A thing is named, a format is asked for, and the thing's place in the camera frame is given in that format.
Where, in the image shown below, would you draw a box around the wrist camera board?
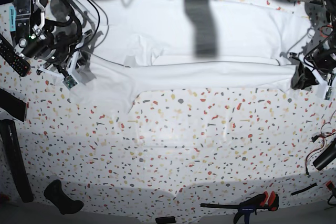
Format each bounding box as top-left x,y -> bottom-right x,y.
63,76 -> 77,90
323,86 -> 332,100

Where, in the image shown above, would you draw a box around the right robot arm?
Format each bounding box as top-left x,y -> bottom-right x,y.
14,0 -> 313,93

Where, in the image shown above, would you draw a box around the black cylinder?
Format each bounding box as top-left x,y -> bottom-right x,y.
313,139 -> 336,171

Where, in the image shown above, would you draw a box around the black remote control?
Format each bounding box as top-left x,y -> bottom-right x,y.
1,35 -> 30,77

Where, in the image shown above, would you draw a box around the red black wires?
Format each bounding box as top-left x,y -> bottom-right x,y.
304,121 -> 336,175

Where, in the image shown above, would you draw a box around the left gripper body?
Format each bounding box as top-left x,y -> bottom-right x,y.
282,48 -> 335,98

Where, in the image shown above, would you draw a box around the blue highlighter pen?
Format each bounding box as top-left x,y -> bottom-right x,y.
9,5 -> 16,38

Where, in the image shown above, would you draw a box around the small black box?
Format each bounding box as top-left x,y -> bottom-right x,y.
155,216 -> 176,224

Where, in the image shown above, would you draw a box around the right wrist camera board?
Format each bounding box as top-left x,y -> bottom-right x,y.
63,76 -> 77,90

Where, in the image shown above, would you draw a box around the black cable piece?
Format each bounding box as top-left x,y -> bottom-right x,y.
290,183 -> 318,196

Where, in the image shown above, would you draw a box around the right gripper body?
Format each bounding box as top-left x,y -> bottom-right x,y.
36,29 -> 92,84

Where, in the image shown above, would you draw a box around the black game controller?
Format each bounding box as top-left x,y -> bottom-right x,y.
44,179 -> 84,215

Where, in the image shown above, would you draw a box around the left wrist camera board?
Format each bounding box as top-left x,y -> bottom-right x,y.
323,86 -> 332,100

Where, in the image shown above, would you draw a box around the black orange bar clamp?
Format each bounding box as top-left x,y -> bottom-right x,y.
200,191 -> 279,224

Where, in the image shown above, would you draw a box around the white T-shirt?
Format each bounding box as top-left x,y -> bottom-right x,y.
70,0 -> 314,111

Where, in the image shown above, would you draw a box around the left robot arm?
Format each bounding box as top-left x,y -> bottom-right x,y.
281,0 -> 335,100

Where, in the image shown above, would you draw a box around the black fabric strap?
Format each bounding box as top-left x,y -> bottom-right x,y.
0,89 -> 28,122

